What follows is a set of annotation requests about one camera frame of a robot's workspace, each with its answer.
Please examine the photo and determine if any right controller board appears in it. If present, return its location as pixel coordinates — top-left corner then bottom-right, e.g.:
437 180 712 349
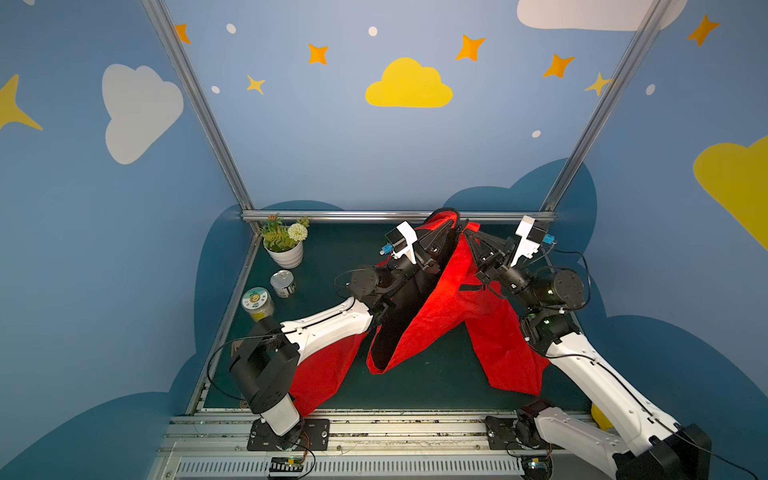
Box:
521 457 553 480

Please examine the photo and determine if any aluminium frame rail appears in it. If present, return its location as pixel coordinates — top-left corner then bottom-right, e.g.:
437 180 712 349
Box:
241 210 556 224

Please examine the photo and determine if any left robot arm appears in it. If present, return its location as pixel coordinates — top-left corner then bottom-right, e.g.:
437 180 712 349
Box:
229 219 461 442

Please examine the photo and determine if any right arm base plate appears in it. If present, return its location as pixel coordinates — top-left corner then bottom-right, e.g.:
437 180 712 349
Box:
484 416 550 450

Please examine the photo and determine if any silver tin can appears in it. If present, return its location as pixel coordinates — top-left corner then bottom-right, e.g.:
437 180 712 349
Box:
270 269 296 298

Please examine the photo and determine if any controller board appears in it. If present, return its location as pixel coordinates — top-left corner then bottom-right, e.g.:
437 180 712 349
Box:
521 457 553 480
267 456 307 479

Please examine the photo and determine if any red jacket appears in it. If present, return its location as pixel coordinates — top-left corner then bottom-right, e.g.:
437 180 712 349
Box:
289 208 550 416

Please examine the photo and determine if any yellow toy shovel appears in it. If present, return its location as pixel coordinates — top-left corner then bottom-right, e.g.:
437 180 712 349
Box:
590 403 614 432

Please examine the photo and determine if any green artificial plant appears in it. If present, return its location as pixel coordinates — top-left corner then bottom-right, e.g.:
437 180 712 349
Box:
262 214 310 253

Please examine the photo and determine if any left controller board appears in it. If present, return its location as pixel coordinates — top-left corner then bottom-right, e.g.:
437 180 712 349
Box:
267 456 307 479

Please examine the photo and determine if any white plant pot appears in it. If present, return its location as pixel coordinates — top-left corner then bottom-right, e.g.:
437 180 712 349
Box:
266 242 304 270

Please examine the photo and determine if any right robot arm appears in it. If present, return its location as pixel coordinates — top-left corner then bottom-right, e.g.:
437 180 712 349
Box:
464 230 713 479

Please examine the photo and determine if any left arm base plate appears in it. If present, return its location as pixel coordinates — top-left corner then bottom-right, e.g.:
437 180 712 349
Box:
246 418 330 451

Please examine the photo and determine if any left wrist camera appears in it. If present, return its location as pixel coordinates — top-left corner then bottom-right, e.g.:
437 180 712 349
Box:
379 221 418 264

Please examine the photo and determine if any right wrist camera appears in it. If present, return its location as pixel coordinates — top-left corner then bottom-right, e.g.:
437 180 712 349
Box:
509 216 556 267

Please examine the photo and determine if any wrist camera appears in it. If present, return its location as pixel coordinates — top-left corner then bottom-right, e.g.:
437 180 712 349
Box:
379 221 418 264
509 216 556 267

